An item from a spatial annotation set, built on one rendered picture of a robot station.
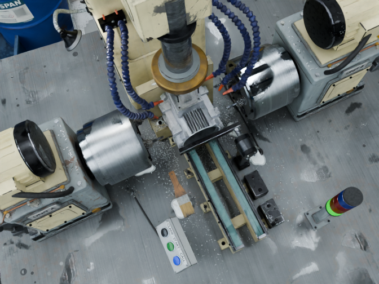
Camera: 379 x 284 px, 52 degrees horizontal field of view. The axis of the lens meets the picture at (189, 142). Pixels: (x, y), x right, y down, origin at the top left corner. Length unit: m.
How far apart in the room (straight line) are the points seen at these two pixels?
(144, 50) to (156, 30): 0.45
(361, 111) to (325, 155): 0.27
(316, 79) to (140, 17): 0.74
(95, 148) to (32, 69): 0.79
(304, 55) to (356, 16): 0.22
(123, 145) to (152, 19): 0.53
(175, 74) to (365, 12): 0.64
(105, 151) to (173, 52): 0.45
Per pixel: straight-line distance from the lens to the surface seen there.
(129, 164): 1.37
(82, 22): 2.65
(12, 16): 2.81
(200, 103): 1.40
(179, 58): 1.12
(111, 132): 1.36
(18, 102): 1.98
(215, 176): 1.60
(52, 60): 2.02
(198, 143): 1.44
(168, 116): 1.46
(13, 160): 1.24
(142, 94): 1.42
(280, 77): 1.44
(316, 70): 1.47
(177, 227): 1.34
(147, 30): 0.98
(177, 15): 0.97
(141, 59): 1.46
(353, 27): 1.42
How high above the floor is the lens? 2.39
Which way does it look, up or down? 70 degrees down
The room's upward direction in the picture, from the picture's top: 9 degrees counter-clockwise
